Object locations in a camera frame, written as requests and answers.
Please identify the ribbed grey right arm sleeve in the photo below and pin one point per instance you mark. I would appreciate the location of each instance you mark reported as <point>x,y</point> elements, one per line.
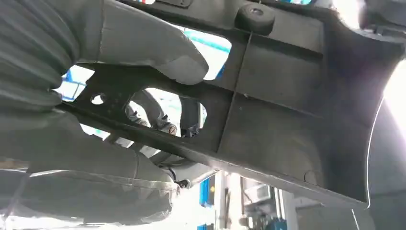
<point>31,47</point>

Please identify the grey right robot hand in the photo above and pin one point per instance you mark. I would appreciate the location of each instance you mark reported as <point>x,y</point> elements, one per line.
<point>142,41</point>

